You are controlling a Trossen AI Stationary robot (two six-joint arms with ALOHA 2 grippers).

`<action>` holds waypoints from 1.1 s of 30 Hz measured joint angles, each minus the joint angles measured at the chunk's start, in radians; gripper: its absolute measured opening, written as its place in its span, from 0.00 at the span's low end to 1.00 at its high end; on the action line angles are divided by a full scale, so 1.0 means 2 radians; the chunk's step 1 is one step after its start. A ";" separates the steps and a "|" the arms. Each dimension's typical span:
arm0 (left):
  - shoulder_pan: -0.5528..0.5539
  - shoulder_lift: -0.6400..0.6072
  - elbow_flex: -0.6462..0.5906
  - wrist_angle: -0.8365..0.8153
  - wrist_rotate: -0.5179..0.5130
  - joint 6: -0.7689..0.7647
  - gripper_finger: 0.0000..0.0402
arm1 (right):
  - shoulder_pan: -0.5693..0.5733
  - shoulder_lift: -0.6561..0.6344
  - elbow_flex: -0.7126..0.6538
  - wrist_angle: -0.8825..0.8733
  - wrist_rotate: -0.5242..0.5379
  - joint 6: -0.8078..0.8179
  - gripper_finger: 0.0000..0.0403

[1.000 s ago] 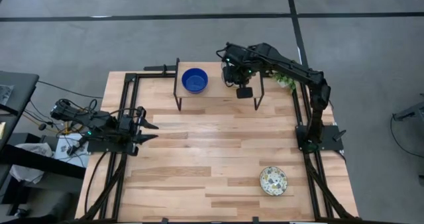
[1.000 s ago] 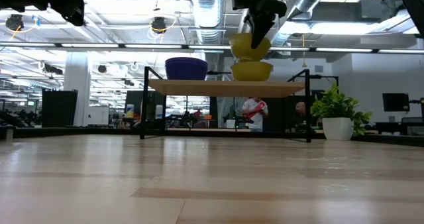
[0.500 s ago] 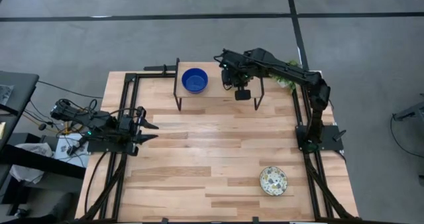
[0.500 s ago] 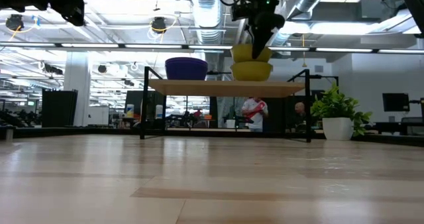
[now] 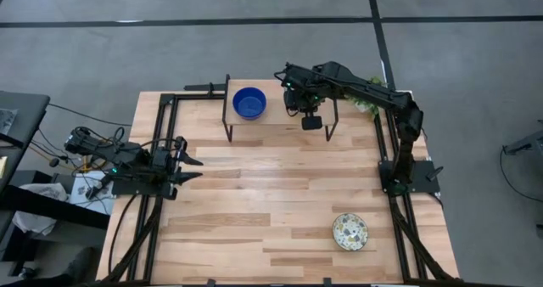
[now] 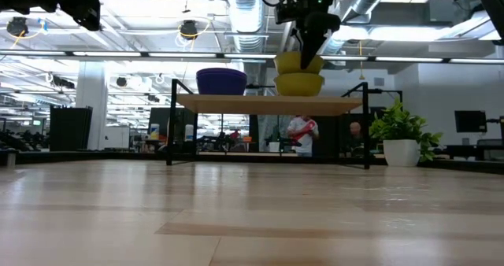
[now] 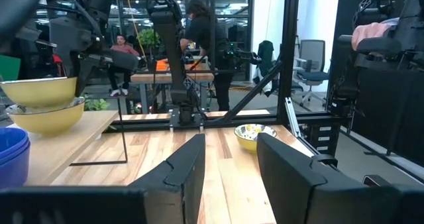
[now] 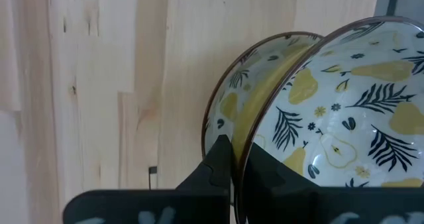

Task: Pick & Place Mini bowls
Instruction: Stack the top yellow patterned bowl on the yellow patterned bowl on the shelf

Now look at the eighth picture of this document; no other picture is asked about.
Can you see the white patterned mini bowl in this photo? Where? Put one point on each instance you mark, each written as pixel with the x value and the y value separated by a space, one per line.
pixel 232 85
pixel 348 94

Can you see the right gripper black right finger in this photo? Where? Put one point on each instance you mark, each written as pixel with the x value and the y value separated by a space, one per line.
pixel 265 177

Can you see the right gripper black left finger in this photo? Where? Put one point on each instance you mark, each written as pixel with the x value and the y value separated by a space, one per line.
pixel 217 171

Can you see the wooden shelf riser black legs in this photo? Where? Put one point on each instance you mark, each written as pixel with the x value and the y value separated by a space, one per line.
pixel 99 85

